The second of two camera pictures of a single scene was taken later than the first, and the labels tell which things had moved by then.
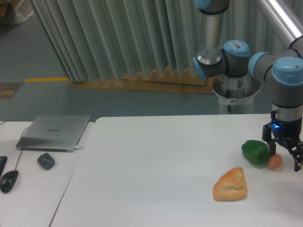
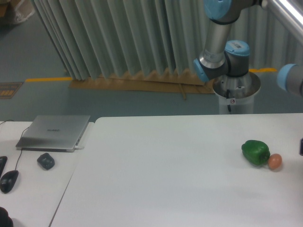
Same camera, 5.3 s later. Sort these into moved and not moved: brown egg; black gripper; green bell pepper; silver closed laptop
Moved: black gripper
Not moved: green bell pepper; brown egg; silver closed laptop
